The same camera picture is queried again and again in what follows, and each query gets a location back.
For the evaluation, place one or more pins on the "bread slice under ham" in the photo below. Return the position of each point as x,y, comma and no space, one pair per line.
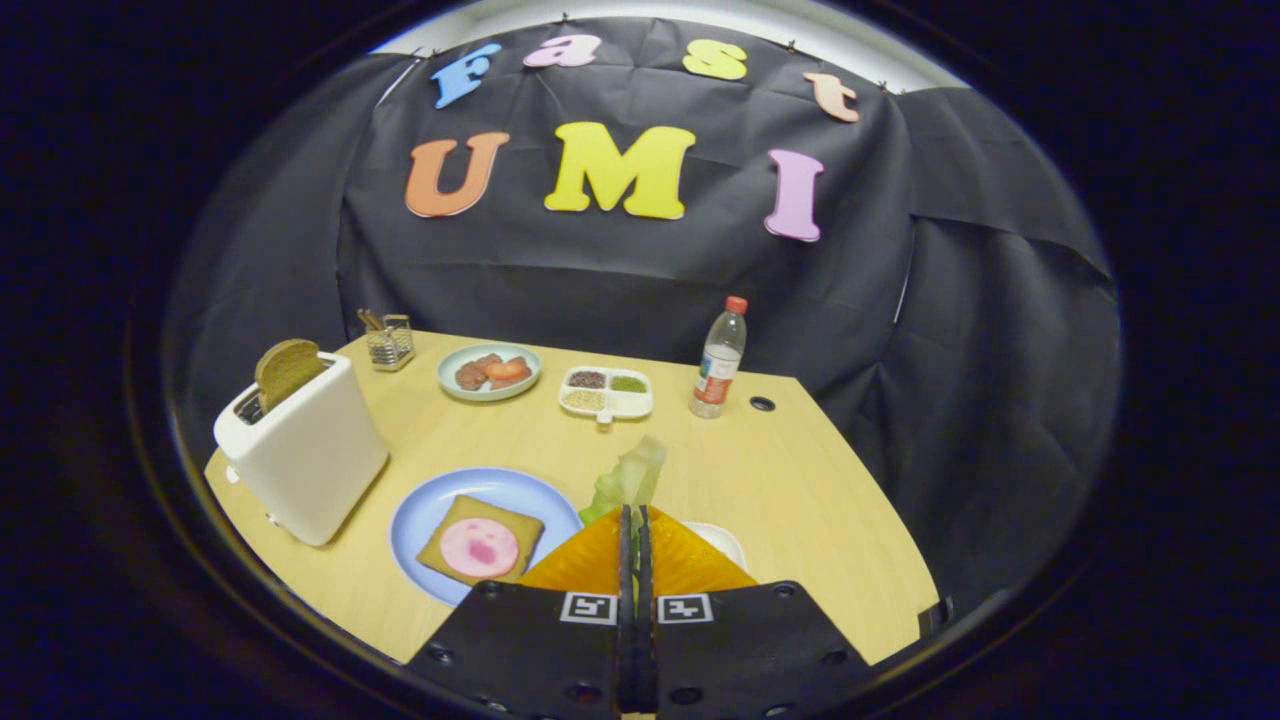
440,555

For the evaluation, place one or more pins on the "pale green plate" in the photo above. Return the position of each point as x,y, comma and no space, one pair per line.
515,350

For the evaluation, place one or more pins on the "clear plastic water bottle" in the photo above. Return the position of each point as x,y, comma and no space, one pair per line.
718,370

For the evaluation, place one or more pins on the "white divided seasoning dish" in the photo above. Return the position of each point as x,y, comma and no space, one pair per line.
632,404

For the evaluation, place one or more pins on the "pink ham slice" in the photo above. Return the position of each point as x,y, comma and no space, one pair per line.
478,547

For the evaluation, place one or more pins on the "small white dish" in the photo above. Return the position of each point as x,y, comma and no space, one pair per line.
725,545

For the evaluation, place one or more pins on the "white toaster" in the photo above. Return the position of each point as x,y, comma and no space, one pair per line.
310,460

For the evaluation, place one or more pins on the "toasted brown bread slice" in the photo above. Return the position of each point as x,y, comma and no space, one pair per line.
285,370

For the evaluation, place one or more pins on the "red tomato slice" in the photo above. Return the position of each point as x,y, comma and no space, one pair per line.
507,370

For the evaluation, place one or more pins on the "black backdrop cloth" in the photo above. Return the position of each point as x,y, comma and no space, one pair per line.
620,280

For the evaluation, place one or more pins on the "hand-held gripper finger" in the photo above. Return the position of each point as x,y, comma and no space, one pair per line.
626,572
644,575

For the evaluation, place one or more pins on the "brown meat patty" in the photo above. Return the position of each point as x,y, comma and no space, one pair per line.
470,375
502,384

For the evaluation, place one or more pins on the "green lettuce leaf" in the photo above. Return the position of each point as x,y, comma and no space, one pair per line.
630,475

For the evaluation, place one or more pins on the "blue round plate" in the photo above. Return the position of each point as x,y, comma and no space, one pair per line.
420,520

